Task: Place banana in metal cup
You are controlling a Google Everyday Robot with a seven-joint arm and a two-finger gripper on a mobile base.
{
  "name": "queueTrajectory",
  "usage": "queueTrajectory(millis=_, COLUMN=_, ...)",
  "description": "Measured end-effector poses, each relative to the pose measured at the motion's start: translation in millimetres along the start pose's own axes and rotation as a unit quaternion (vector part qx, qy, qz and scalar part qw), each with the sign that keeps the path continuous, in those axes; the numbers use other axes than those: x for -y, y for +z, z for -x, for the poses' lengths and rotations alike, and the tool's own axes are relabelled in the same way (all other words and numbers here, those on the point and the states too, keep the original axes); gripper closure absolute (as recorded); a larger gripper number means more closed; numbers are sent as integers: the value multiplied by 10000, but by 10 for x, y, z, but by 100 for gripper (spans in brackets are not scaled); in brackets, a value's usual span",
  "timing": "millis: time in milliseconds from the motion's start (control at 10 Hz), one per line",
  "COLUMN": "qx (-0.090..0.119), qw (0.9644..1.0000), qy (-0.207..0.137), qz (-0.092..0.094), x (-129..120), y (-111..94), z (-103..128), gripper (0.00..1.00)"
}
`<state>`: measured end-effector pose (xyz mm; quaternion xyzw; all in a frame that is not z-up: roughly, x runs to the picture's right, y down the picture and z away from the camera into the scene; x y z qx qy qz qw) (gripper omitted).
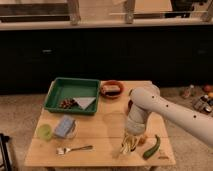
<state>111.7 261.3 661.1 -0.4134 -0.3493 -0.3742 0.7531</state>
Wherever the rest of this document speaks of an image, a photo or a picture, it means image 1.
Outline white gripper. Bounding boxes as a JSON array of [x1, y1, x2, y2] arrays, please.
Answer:
[[120, 105, 149, 153]]

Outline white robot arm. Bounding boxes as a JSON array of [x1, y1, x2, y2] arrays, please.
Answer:
[[124, 85, 213, 148]]

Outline yellow banana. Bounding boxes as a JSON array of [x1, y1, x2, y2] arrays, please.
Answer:
[[120, 133, 138, 154]]

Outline light green small cup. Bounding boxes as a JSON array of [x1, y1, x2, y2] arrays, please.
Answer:
[[36, 124, 52, 141]]

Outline orange small carrot piece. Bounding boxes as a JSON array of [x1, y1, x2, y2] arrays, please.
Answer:
[[138, 134, 147, 146]]

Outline green zucchini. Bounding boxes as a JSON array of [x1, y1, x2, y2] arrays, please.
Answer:
[[143, 135, 161, 160]]

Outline bread slice on plate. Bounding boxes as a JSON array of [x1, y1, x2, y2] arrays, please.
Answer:
[[101, 85, 120, 93]]

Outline white folded napkin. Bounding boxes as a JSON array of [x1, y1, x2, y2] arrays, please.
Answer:
[[74, 97, 95, 110]]

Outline blue sponge block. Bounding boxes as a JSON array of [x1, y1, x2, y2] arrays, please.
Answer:
[[54, 116, 75, 138]]

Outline wooden table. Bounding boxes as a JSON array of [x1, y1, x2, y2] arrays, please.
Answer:
[[25, 81, 176, 167]]

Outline brown grape cluster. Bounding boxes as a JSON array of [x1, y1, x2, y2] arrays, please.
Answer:
[[59, 99, 77, 109]]

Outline silver metal fork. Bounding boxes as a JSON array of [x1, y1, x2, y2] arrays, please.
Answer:
[[56, 145, 93, 155]]

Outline plastic bottle on floor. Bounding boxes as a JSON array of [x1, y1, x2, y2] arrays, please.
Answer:
[[182, 85, 194, 99]]

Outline clutter items on floor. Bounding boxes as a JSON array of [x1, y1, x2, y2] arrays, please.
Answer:
[[193, 85, 213, 115]]

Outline green plastic tray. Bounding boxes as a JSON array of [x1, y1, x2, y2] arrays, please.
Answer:
[[44, 77, 100, 116]]

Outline dark cabinet counter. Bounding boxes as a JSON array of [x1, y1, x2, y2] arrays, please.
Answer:
[[0, 25, 213, 94]]

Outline black object at left edge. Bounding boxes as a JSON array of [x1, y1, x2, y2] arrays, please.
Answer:
[[0, 133, 12, 171]]

